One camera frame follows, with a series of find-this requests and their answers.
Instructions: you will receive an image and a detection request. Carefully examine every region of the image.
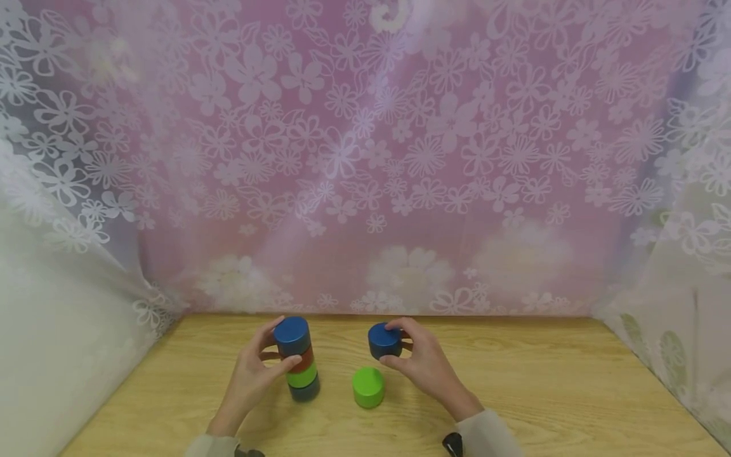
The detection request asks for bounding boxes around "person's right hand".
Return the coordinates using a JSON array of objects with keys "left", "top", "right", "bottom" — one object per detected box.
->
[{"left": 378, "top": 317, "right": 485, "bottom": 423}]

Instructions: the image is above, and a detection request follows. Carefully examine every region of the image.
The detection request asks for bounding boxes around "red cylinder block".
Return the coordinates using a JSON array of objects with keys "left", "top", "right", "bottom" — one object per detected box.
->
[{"left": 288, "top": 345, "right": 316, "bottom": 374}]

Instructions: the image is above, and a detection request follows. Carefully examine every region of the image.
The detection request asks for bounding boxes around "person's left hand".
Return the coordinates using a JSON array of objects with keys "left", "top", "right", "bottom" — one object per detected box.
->
[{"left": 209, "top": 315, "right": 303, "bottom": 437}]

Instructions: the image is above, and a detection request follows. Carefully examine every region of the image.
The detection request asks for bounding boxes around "person's left forearm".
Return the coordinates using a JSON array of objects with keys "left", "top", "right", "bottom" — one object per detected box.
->
[{"left": 183, "top": 419, "right": 247, "bottom": 457}]

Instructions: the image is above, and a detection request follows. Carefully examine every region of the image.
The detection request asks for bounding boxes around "person's right forearm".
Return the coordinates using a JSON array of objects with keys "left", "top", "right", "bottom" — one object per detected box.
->
[{"left": 454, "top": 397, "right": 526, "bottom": 457}]

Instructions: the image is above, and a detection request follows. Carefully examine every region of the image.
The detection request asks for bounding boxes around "green cylinder block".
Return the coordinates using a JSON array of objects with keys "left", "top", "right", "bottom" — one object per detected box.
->
[
  {"left": 352, "top": 367, "right": 386, "bottom": 410},
  {"left": 286, "top": 363, "right": 319, "bottom": 390}
]

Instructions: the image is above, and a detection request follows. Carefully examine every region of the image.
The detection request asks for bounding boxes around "blue cylinder block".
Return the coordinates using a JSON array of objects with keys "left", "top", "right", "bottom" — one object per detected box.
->
[
  {"left": 273, "top": 316, "right": 313, "bottom": 358},
  {"left": 288, "top": 376, "right": 321, "bottom": 404},
  {"left": 367, "top": 322, "right": 404, "bottom": 361}
]

